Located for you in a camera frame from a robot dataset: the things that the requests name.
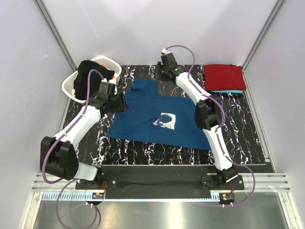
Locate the black t shirt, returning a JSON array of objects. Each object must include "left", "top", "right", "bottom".
[{"left": 73, "top": 60, "right": 115, "bottom": 101}]

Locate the blue printed t shirt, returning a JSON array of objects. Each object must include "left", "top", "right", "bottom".
[{"left": 107, "top": 78, "right": 211, "bottom": 150}]

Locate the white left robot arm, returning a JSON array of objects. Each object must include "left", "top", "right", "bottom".
[{"left": 40, "top": 82, "right": 128, "bottom": 189}]

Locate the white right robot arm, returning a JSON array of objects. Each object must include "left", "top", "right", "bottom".
[{"left": 157, "top": 51, "right": 238, "bottom": 189}]

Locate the white plastic laundry basket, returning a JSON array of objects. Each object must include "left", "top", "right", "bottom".
[{"left": 61, "top": 56, "right": 122, "bottom": 104}]

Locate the red folded t shirt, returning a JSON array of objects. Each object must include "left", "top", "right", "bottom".
[{"left": 204, "top": 64, "right": 246, "bottom": 91}]

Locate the teal folded t shirt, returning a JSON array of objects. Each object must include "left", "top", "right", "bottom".
[{"left": 212, "top": 90, "right": 244, "bottom": 94}]

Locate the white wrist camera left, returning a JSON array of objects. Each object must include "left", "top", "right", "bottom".
[{"left": 102, "top": 78, "right": 119, "bottom": 87}]

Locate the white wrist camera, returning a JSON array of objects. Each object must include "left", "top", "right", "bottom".
[
  {"left": 102, "top": 78, "right": 119, "bottom": 87},
  {"left": 161, "top": 48, "right": 170, "bottom": 55}
]

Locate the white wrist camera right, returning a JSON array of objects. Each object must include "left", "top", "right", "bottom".
[{"left": 161, "top": 48, "right": 170, "bottom": 55}]

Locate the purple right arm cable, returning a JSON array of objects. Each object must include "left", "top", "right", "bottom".
[{"left": 165, "top": 44, "right": 255, "bottom": 207}]

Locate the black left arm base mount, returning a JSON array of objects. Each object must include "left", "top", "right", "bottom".
[{"left": 75, "top": 173, "right": 118, "bottom": 190}]

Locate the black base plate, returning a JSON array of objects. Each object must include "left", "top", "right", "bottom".
[{"left": 76, "top": 165, "right": 244, "bottom": 201}]

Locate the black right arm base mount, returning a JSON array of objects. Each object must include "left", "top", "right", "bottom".
[{"left": 200, "top": 172, "right": 244, "bottom": 191}]

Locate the aluminium frame rail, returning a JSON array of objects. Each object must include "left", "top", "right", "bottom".
[{"left": 32, "top": 173, "right": 290, "bottom": 191}]

